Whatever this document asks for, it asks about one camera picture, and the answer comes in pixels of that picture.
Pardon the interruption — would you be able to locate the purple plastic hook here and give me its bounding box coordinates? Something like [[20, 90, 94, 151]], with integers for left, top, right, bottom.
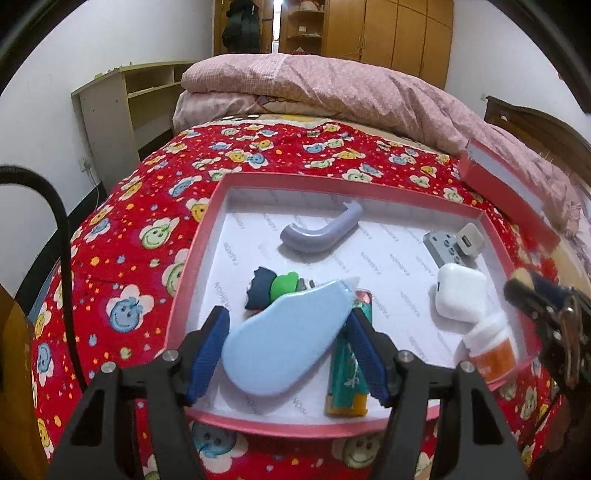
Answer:
[[279, 196, 363, 254]]

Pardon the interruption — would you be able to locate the light blue correction tape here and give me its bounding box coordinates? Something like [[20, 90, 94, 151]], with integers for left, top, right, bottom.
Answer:
[[221, 275, 362, 398]]

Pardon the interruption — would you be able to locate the grey socket adapter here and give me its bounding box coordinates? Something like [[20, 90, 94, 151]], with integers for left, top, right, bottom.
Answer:
[[422, 229, 478, 268]]

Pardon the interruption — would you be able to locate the brown wooden furniture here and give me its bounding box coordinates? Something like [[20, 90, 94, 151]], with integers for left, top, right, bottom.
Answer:
[[0, 284, 49, 480]]

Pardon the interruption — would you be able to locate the wooden wardrobe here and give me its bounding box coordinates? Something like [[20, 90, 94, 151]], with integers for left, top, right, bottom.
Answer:
[[323, 0, 455, 90]]

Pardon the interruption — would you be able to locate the red cardboard box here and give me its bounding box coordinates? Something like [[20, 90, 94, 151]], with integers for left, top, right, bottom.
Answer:
[[165, 172, 541, 438]]

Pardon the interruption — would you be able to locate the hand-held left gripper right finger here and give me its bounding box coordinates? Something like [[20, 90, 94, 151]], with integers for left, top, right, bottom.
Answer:
[[346, 310, 527, 480]]

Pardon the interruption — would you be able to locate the white bottle orange label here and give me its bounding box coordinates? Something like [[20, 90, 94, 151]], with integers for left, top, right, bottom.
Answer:
[[455, 310, 520, 384]]

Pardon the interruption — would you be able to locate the red box lid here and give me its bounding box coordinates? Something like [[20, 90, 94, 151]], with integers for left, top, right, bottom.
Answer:
[[458, 137, 561, 252]]

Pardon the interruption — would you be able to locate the wooden corner shelf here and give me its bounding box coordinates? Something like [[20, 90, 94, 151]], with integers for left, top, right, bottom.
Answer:
[[279, 0, 328, 56]]

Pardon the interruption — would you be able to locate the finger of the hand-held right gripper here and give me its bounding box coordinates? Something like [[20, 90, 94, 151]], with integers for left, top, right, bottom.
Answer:
[[503, 268, 575, 320]]

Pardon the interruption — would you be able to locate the green hat figure keychain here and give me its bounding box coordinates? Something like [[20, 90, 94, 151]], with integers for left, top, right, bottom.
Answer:
[[245, 267, 319, 312]]

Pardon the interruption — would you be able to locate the teal lighter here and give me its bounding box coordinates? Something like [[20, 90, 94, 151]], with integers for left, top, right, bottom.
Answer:
[[323, 290, 374, 416]]

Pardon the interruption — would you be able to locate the red smiley printed blanket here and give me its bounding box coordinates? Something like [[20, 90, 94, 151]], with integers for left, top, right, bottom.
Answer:
[[28, 122, 573, 480]]

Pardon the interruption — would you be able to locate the white earbud case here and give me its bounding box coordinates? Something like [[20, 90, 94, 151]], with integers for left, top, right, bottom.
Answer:
[[433, 263, 489, 320]]

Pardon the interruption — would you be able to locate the dark hanging coat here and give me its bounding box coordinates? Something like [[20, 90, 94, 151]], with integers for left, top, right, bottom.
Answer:
[[221, 0, 262, 55]]

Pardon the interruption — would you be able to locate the white charger plug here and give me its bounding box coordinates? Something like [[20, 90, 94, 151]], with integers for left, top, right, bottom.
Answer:
[[457, 223, 485, 256]]

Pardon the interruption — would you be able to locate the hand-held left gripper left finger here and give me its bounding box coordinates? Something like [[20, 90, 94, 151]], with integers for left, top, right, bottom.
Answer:
[[48, 305, 232, 480]]

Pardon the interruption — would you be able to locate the pink quilt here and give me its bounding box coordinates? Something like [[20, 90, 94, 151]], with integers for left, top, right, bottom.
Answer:
[[173, 53, 591, 241]]

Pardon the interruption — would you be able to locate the black cable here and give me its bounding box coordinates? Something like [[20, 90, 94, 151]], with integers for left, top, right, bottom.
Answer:
[[0, 166, 88, 393]]

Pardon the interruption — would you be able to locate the dark wooden headboard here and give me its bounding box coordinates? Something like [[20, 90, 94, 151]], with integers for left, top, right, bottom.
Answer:
[[485, 96, 591, 162]]

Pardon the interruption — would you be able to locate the beige shelf desk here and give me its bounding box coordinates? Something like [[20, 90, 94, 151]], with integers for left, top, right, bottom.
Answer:
[[71, 60, 211, 197]]

